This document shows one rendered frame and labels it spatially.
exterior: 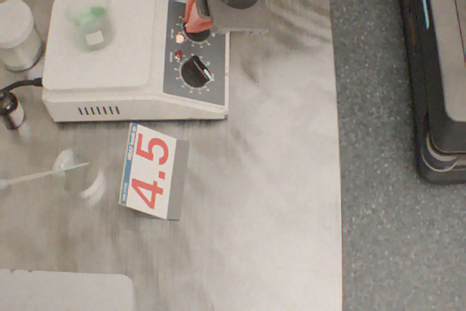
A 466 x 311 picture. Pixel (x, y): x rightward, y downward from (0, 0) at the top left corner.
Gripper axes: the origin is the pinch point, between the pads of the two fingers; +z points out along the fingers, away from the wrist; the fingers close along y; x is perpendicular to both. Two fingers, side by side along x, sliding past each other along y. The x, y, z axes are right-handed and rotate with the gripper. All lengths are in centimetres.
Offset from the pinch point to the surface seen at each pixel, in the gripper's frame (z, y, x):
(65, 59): 4.8, 1.9, -13.8
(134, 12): 1.1, -1.9, -6.4
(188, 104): 1.9, 8.7, -1.5
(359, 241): 58, 15, 61
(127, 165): 5.6, 13.8, -7.9
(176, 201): 6.3, 17.9, -2.7
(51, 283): 12.7, 24.6, -16.7
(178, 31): 1.4, 0.3, -1.3
